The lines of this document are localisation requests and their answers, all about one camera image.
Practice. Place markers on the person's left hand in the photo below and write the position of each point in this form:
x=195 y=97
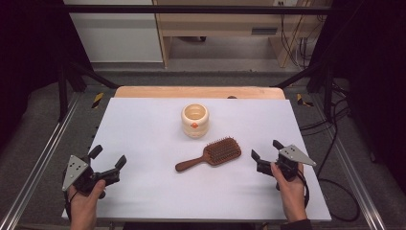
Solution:
x=85 y=202

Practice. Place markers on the person's right hand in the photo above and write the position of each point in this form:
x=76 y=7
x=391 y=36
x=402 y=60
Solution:
x=289 y=191

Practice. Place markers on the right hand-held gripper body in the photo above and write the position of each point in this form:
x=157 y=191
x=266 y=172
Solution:
x=288 y=159

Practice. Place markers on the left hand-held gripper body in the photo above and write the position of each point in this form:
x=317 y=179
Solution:
x=83 y=176

